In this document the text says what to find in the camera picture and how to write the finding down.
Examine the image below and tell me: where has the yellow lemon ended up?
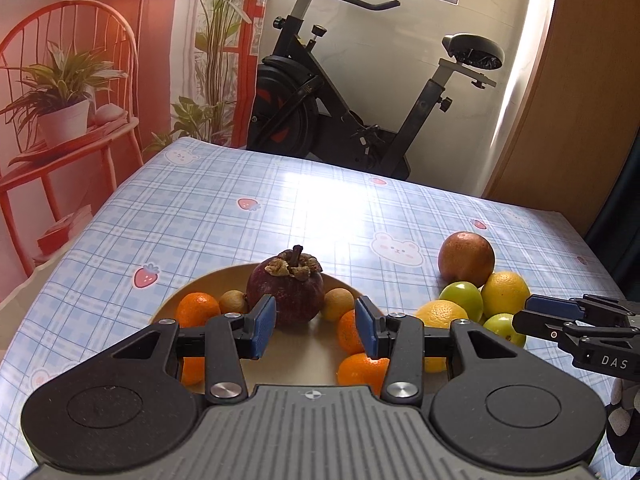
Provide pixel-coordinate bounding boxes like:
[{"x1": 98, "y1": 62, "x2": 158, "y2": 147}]
[{"x1": 480, "y1": 271, "x2": 531, "y2": 319}]

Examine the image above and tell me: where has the person's right hand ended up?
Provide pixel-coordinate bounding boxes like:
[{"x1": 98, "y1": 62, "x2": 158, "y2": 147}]
[{"x1": 604, "y1": 376, "x2": 640, "y2": 467}]

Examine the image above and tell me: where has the printed red backdrop cloth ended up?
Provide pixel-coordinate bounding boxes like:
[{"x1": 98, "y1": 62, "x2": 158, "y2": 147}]
[{"x1": 0, "y1": 0, "x2": 274, "y2": 307}]

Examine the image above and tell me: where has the brown longan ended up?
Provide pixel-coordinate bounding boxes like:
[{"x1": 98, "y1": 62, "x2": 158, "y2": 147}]
[
  {"x1": 319, "y1": 288, "x2": 355, "y2": 323},
  {"x1": 218, "y1": 289, "x2": 249, "y2": 315}
]

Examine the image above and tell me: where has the dark purple mangosteen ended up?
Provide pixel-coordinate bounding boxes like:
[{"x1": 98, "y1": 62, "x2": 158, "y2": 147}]
[{"x1": 246, "y1": 244, "x2": 325, "y2": 329}]

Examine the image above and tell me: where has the wooden door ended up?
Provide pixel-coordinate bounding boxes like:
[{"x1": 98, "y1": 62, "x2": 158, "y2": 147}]
[{"x1": 479, "y1": 0, "x2": 640, "y2": 235}]

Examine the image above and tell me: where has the small orange mandarin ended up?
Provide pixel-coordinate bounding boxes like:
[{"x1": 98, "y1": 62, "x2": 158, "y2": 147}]
[
  {"x1": 336, "y1": 309, "x2": 367, "y2": 355},
  {"x1": 175, "y1": 291, "x2": 222, "y2": 330},
  {"x1": 180, "y1": 356, "x2": 207, "y2": 387},
  {"x1": 336, "y1": 352, "x2": 391, "y2": 397}
]

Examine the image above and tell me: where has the black exercise bike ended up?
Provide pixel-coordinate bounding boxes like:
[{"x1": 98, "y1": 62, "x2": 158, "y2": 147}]
[{"x1": 246, "y1": 0, "x2": 506, "y2": 183}]

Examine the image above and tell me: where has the blue plaid tablecloth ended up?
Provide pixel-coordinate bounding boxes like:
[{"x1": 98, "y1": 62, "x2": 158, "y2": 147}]
[{"x1": 0, "y1": 136, "x2": 632, "y2": 413}]

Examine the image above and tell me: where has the beige oval plate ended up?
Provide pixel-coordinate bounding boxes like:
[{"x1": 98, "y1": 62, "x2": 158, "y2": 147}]
[{"x1": 149, "y1": 262, "x2": 392, "y2": 402}]

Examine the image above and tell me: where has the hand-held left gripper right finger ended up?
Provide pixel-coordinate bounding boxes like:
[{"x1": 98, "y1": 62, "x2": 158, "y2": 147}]
[{"x1": 354, "y1": 296, "x2": 503, "y2": 405}]

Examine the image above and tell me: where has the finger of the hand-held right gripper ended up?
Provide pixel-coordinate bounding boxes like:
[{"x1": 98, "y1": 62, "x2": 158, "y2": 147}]
[
  {"x1": 512, "y1": 309, "x2": 585, "y2": 349},
  {"x1": 524, "y1": 294, "x2": 640, "y2": 317}
]

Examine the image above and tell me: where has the yellow orange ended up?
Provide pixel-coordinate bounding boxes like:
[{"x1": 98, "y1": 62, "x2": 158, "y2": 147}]
[{"x1": 415, "y1": 299, "x2": 471, "y2": 374}]

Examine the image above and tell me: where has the red apple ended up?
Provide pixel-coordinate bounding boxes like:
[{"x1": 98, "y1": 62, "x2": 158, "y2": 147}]
[{"x1": 438, "y1": 231, "x2": 496, "y2": 289}]

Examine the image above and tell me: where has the dark teal curtain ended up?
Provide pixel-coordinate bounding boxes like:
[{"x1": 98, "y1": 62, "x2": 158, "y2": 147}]
[{"x1": 584, "y1": 135, "x2": 640, "y2": 302}]

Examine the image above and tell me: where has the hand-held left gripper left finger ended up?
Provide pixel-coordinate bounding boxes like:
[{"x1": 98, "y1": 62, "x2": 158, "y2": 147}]
[{"x1": 112, "y1": 294, "x2": 277, "y2": 405}]

